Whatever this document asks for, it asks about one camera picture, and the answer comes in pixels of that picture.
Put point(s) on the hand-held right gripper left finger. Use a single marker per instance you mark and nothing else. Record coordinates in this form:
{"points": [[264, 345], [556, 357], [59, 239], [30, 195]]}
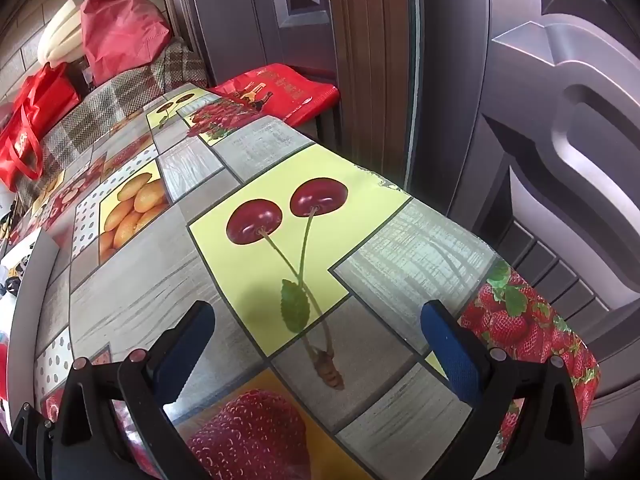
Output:
{"points": [[187, 345]]}

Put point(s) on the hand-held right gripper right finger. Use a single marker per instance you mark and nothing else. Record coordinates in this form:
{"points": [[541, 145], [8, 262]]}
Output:
{"points": [[450, 355]]}

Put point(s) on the white shallow tray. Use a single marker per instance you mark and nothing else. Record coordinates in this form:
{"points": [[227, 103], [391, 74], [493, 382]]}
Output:
{"points": [[35, 260]]}

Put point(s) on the fruit print tablecloth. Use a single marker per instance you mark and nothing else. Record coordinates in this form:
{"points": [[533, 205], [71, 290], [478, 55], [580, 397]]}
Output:
{"points": [[380, 195]]}

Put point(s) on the plaid cloth cover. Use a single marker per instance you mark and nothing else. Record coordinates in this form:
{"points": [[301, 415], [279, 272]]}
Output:
{"points": [[130, 90]]}

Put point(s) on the flat red printed bag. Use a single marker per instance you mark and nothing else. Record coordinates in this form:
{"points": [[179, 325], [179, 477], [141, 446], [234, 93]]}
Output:
{"points": [[285, 92]]}

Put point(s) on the brown panelled door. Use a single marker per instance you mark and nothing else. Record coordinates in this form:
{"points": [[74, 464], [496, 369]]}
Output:
{"points": [[575, 110], [240, 5]]}

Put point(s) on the red tote bag gold print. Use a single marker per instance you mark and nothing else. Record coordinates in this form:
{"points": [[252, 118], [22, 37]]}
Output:
{"points": [[35, 115]]}

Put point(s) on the pinkish red fabric bag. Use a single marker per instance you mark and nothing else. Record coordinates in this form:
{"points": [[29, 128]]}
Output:
{"points": [[125, 30]]}

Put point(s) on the folded white foam pad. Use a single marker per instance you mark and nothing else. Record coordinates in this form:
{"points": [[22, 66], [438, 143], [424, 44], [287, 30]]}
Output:
{"points": [[60, 35]]}

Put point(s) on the brown door frame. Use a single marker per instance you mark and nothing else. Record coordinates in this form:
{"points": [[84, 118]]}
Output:
{"points": [[375, 60]]}

